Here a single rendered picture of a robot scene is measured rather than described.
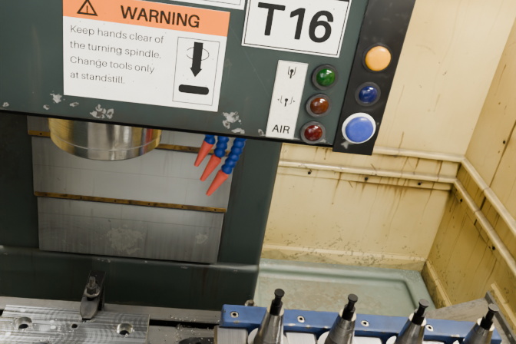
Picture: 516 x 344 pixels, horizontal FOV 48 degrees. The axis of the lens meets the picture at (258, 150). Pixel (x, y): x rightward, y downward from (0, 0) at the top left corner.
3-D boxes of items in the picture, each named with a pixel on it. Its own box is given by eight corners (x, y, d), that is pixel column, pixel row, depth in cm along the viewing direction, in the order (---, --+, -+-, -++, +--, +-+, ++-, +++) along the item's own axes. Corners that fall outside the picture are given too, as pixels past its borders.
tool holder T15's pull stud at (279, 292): (281, 306, 86) (285, 289, 84) (281, 315, 84) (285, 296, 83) (269, 305, 86) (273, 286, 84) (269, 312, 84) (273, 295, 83)
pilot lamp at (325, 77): (334, 89, 59) (339, 69, 58) (312, 87, 59) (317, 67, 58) (332, 87, 60) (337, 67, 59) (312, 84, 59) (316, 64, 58)
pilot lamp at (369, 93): (375, 106, 60) (381, 87, 59) (355, 104, 60) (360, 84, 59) (375, 104, 61) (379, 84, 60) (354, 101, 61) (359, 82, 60)
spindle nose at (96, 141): (173, 120, 91) (179, 47, 85) (148, 171, 77) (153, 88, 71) (71, 104, 91) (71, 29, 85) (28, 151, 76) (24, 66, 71)
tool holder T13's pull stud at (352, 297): (352, 311, 87) (358, 294, 86) (353, 319, 86) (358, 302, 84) (342, 309, 87) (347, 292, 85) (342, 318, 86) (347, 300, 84)
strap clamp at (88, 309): (94, 352, 121) (94, 299, 114) (77, 351, 121) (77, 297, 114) (104, 306, 133) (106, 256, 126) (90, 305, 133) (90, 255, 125)
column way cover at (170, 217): (220, 268, 151) (249, 86, 127) (32, 253, 145) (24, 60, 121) (220, 256, 155) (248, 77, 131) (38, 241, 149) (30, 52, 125)
